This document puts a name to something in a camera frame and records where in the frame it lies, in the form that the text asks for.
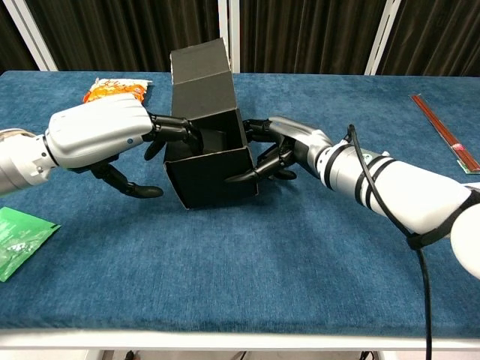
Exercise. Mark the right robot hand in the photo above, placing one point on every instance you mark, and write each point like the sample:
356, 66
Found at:
303, 140

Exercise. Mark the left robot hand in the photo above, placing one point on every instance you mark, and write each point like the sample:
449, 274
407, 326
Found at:
93, 127

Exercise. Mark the black paper box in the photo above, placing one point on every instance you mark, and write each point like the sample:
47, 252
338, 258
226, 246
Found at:
206, 176

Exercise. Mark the orange snack packet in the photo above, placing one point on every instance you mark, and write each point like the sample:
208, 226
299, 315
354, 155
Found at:
108, 88

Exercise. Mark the black pleated curtain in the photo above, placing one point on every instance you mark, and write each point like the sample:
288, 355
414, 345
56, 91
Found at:
112, 37
431, 37
11, 48
300, 37

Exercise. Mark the green sachet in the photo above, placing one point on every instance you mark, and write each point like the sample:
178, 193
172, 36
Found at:
18, 243

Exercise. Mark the red-brown chopsticks in wrapper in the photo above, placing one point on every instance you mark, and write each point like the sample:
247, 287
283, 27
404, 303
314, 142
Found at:
442, 127

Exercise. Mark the blue table mat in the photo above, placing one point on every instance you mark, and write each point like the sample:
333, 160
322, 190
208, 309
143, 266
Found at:
243, 270

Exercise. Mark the white frame post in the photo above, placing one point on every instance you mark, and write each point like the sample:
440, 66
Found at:
32, 37
229, 18
382, 37

